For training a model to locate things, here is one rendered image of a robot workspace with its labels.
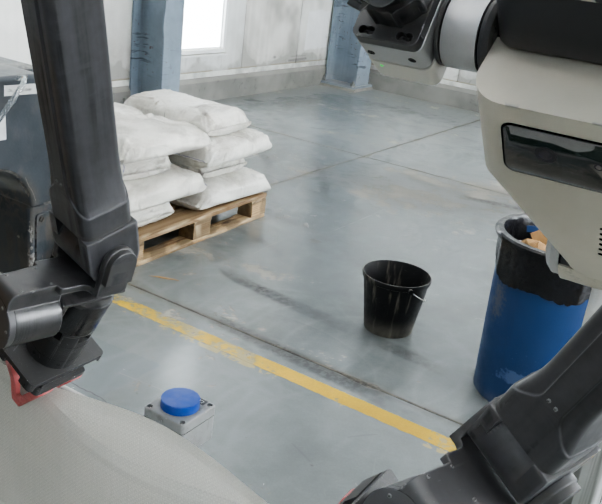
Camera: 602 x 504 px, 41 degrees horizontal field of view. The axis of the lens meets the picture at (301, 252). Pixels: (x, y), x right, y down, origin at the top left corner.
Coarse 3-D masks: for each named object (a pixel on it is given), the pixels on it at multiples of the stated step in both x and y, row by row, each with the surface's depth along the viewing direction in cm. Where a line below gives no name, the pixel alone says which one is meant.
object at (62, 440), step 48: (0, 384) 95; (0, 432) 97; (48, 432) 90; (96, 432) 91; (144, 432) 88; (0, 480) 100; (48, 480) 92; (96, 480) 84; (144, 480) 79; (192, 480) 85; (240, 480) 79
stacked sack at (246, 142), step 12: (240, 132) 441; (252, 132) 447; (216, 144) 414; (228, 144) 419; (240, 144) 426; (252, 144) 435; (264, 144) 445; (168, 156) 415; (180, 156) 408; (192, 156) 407; (204, 156) 405; (216, 156) 408; (228, 156) 417; (240, 156) 429; (204, 168) 408
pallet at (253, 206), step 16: (176, 208) 424; (208, 208) 425; (224, 208) 428; (240, 208) 458; (256, 208) 457; (160, 224) 394; (176, 224) 397; (192, 224) 409; (208, 224) 420; (224, 224) 440; (240, 224) 447; (144, 240) 377; (176, 240) 409; (192, 240) 412; (144, 256) 385; (160, 256) 391
